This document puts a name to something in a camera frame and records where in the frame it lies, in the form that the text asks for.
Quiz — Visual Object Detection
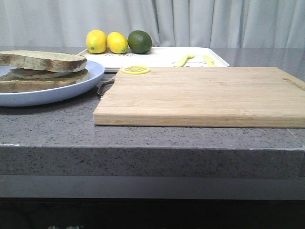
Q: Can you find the white rectangular tray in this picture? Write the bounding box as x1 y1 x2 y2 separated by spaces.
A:
79 47 229 73

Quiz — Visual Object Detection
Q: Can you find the left yellow lemon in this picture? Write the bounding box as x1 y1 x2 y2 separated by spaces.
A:
86 30 107 54

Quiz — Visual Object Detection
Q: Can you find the toast bread slice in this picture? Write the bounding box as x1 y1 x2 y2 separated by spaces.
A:
0 69 89 93
0 50 87 73

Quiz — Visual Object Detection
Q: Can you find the fried egg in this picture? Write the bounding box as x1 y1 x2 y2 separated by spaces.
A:
9 68 72 79

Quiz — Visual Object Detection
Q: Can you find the lemon slice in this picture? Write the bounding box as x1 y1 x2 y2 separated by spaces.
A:
121 65 151 74

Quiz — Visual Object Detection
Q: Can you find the wooden cutting board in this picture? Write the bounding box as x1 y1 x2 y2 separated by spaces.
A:
93 67 305 128

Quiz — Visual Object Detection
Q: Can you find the light blue plate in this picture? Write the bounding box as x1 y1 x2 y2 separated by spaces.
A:
0 61 105 107

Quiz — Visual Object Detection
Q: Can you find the yellow lemon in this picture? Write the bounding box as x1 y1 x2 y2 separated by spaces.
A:
86 30 107 54
107 31 128 54

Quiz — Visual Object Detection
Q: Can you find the yellow plastic knife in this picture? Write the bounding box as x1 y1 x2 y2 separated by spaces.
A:
203 55 217 67

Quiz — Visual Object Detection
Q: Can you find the right yellow lemon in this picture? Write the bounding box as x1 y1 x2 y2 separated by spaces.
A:
107 31 128 54

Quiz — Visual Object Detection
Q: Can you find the green lime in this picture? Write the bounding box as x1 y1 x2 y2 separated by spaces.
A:
127 30 153 54

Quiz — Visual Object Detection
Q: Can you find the grey curtain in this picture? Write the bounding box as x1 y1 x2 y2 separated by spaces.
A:
0 0 305 48

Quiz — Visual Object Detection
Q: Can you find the metal cutting board handle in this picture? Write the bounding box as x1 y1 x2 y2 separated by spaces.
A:
97 79 115 97

